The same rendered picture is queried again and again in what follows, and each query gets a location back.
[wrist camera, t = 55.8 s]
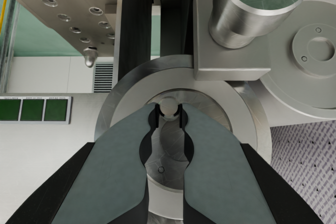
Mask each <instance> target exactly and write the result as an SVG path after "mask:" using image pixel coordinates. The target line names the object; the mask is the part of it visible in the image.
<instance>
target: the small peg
mask: <svg viewBox="0 0 336 224"><path fill-rule="evenodd" d="M158 111H159V113H160V115H161V116H162V118H163V119H164V120H166V121H174V120H176V119H177V118H178V116H179V113H180V103H179V101H178V100H177V99H176V98H175V97H172V96H166V97H163V98H162V99H161V100H160V101H159V103H158Z"/></svg>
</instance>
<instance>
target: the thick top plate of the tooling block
mask: <svg viewBox="0 0 336 224"><path fill-rule="evenodd" d="M21 1H22V2H23V3H25V4H26V5H27V6H28V7H29V8H30V9H31V10H32V11H33V12H35V13H36V14H37V15H38V16H39V17H40V18H41V19H42V20H44V21H45V22H46V23H47V24H48V25H49V26H50V27H51V28H53V29H54V30H55V31H56V32H57V33H58V34H59V35H60V36H62V37H63V38H64V39H65V40H66V41H67V42H68V43H69V44H71V45H72V46H73V47H74V48H75V49H76V50H77V51H78V52H80V53H81V54H82V55H84V49H86V48H90V49H95V50H97V51H98V55H97V57H114V48H115V32H114V30H113V28H112V27H111V25H110V23H109V21H108V20H107V18H106V16H105V5H117V0H21Z"/></svg>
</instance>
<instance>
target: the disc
mask: <svg viewBox="0 0 336 224"><path fill-rule="evenodd" d="M174 67H189V68H194V55H169V56H163V57H159V58H156V59H153V60H150V61H147V62H145V63H143V64H141V65H139V66H137V67H136V68H134V69H133V70H131V71H130V72H129V73H127V74H126V75H125V76H124V77H123V78H121V79H120V80H119V81H118V83H117V84H116V85H115V86H114V87H113V89H112V90H111V91H110V93H109V94H108V96H107V97H106V99H105V101H104V103H103V105H102V107H101V109H100V112H99V115H98V118H97V121H96V125H95V131H94V142H95V141H96V140H97V139H98V138H99V137H100V136H101V135H102V134H103V133H104V132H105V131H107V130H108V129H109V128H110V124H111V120H112V117H113V114H114V112H115V110H116V107H117V106H118V104H119V102H120V100H121V99H122V98H123V96H124V95H125V94H126V92H127V91H128V90H129V89H130V88H131V87H132V86H133V85H134V84H136V83H137V82H138V81H140V80H141V79H143V78H144V77H146V76H148V75H150V74H152V73H154V72H157V71H160V70H163V69H168V68H174ZM226 82H227V83H228V84H230V85H231V86H232V87H233V88H234V89H235V90H236V91H237V92H238V93H239V94H240V95H241V97H242V98H243V100H244V101H245V103H246V104H247V106H248V108H249V110H250V112H251V114H252V117H253V120H254V123H255V127H256V133H257V152H258V154H259V155H260V156H261V157H262V158H263V159H264V160H265V161H266V162H267V163H268V164H269V165H270V163H271V157H272V137H271V130H270V126H269V122H268V119H267V116H266V113H265V111H264V108H263V106H262V104H261V102H260V100H259V99H258V97H257V96H256V94H255V93H254V91H253V90H252V89H251V87H250V86H249V85H248V84H247V83H246V82H245V81H226ZM147 224H184V222H183V220H180V219H171V218H166V217H162V216H159V215H157V214H154V213H152V212H150V211H148V219H147Z"/></svg>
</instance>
